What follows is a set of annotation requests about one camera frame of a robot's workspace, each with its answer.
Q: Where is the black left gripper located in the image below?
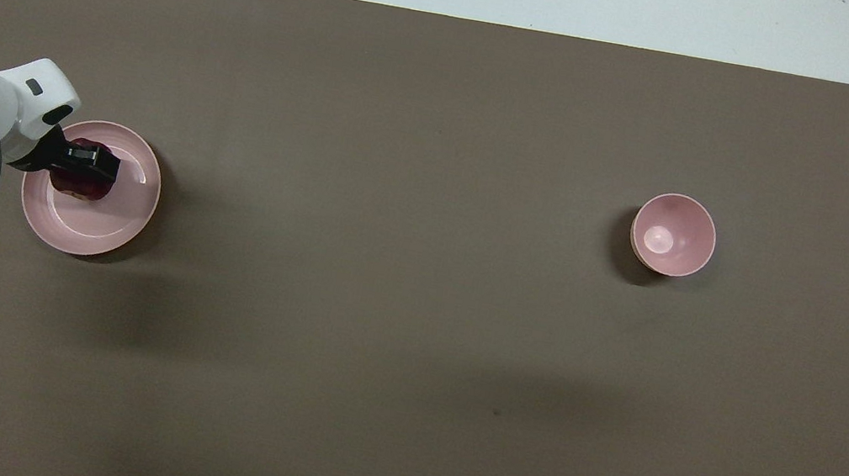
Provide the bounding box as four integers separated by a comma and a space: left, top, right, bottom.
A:
3, 120, 125, 188

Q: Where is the red apple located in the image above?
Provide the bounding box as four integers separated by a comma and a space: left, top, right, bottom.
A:
46, 133, 123, 208

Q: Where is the pink plate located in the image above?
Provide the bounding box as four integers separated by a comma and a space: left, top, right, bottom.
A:
12, 110, 171, 268

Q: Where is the pink bowl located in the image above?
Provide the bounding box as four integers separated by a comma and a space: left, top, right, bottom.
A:
624, 187, 724, 285

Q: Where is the brown table mat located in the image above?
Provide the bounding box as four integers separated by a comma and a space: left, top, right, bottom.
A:
0, 0, 849, 476

